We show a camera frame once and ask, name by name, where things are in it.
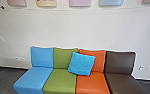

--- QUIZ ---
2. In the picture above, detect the turquoise cushion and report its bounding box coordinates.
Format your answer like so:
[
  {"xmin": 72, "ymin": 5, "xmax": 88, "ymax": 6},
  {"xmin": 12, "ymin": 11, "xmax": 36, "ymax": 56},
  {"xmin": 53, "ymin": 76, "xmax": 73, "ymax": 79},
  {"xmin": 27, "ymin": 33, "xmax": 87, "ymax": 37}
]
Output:
[{"xmin": 67, "ymin": 51, "xmax": 97, "ymax": 77}]

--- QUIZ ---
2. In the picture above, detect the green sofa chair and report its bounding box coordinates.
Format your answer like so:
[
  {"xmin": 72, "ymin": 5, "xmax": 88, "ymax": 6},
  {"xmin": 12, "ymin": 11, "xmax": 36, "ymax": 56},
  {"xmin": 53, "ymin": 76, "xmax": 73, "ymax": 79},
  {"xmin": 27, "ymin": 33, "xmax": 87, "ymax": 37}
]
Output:
[{"xmin": 42, "ymin": 47, "xmax": 79, "ymax": 94}]

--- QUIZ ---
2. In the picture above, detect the orange sofa chair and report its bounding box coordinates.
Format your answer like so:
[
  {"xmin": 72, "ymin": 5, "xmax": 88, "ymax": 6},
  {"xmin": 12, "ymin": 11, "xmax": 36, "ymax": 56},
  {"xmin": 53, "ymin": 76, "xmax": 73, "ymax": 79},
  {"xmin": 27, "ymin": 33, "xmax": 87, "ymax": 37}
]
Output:
[{"xmin": 75, "ymin": 49, "xmax": 111, "ymax": 94}]

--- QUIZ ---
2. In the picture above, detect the brown sofa chair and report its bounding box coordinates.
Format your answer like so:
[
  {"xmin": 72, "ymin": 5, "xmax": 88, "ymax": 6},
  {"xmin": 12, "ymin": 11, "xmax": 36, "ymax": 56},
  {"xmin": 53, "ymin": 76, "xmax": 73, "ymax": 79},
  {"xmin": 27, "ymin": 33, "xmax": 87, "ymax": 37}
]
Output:
[{"xmin": 103, "ymin": 50, "xmax": 147, "ymax": 94}]

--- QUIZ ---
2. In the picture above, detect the blue sofa chair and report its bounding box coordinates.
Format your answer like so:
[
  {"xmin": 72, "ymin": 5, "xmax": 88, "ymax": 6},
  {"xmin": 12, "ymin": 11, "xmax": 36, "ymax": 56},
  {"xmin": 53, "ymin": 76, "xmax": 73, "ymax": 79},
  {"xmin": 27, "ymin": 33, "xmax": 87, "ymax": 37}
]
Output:
[{"xmin": 13, "ymin": 46, "xmax": 55, "ymax": 94}]

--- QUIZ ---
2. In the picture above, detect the purple wall poster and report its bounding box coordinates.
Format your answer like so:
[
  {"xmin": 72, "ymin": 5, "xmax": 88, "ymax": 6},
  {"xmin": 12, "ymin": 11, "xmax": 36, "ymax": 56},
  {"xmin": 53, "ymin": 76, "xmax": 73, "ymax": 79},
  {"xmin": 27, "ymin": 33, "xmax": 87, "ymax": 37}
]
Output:
[{"xmin": 68, "ymin": 0, "xmax": 93, "ymax": 8}]

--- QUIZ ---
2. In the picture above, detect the yellow wall poster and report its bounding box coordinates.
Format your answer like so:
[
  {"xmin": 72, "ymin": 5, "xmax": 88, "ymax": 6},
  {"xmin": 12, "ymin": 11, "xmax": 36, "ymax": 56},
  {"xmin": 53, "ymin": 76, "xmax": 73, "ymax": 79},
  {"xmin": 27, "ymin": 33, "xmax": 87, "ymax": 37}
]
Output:
[{"xmin": 35, "ymin": 0, "xmax": 58, "ymax": 8}]

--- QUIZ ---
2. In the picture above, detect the white wall socket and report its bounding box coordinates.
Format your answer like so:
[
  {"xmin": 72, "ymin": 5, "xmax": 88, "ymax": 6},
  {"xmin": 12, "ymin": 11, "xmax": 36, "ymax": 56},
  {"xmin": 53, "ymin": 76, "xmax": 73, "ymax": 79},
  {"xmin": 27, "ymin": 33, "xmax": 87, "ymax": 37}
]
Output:
[
  {"xmin": 14, "ymin": 55, "xmax": 26, "ymax": 62},
  {"xmin": 137, "ymin": 64, "xmax": 150, "ymax": 71}
]

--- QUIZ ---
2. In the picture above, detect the light blue wall poster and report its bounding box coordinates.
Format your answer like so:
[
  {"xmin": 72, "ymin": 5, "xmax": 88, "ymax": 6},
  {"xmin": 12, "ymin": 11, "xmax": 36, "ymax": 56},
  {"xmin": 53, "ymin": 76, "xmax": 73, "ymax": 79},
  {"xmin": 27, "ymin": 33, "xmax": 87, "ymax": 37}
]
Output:
[{"xmin": 98, "ymin": 0, "xmax": 125, "ymax": 7}]

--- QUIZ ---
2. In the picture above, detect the orange wall poster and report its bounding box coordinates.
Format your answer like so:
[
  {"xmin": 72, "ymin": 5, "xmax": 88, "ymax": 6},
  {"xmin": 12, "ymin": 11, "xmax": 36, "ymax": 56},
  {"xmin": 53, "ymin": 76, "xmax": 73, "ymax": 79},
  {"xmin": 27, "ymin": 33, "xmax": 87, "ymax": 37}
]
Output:
[{"xmin": 5, "ymin": 0, "xmax": 28, "ymax": 8}]

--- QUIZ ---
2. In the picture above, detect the small black wall fixture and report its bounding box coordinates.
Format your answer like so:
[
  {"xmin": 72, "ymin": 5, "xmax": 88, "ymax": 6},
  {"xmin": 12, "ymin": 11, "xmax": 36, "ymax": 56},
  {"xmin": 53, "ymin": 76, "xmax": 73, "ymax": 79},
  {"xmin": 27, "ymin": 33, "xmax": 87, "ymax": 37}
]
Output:
[{"xmin": 0, "ymin": 4, "xmax": 6, "ymax": 10}]

